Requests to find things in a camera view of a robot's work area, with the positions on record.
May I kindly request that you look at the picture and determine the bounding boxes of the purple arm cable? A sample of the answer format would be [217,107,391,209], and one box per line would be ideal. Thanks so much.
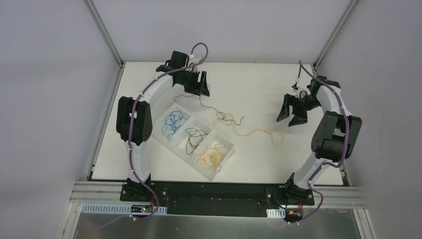
[126,42,210,222]
[287,60,351,226]

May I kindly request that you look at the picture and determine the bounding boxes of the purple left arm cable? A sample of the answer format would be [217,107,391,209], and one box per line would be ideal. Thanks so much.
[126,42,210,222]

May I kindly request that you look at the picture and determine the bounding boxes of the orange cable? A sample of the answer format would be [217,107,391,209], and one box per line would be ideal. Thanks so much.
[196,141,231,170]
[212,112,285,147]

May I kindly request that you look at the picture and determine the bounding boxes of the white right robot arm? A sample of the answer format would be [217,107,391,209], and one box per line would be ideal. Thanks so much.
[276,76,362,205]

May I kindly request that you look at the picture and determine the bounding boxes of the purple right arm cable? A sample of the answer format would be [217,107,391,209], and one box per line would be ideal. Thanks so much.
[287,60,351,226]

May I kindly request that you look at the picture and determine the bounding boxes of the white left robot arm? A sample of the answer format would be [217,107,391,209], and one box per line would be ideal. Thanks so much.
[116,51,210,201]

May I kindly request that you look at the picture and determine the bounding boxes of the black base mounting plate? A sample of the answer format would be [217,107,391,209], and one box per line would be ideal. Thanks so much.
[120,180,315,217]

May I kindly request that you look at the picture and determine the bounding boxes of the white foam compartment tray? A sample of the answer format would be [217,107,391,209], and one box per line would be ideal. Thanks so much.
[152,103,235,181]

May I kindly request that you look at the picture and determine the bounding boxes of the blue cable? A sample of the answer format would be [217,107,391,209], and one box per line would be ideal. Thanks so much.
[161,109,187,141]

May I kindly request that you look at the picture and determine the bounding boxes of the aluminium frame rail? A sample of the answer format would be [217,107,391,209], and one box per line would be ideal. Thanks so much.
[58,181,376,239]

